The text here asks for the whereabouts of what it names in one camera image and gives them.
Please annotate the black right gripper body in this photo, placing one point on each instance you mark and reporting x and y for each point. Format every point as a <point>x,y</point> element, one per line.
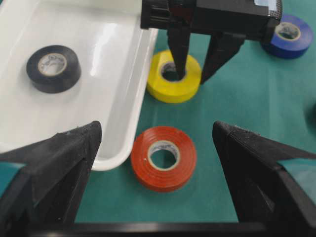
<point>255,19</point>

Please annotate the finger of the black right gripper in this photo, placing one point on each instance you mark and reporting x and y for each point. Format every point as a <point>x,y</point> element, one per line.
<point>178,42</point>
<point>222,47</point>

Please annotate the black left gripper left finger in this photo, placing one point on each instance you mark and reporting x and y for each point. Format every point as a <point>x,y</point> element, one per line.
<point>49,185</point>

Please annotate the blue tape roll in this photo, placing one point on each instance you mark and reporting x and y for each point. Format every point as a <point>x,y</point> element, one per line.
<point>291,39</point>

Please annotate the white plastic tray case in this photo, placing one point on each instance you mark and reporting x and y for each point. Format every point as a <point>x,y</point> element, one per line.
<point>114,54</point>

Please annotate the orange tape roll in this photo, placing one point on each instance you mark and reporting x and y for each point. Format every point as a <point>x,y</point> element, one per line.
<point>163,158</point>

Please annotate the yellow tape roll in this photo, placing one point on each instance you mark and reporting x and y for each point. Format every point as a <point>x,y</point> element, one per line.
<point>164,84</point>

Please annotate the black tape roll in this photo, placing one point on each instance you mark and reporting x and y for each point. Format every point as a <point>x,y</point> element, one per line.
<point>53,69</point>

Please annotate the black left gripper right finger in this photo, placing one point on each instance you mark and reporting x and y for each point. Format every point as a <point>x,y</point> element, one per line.
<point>261,188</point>

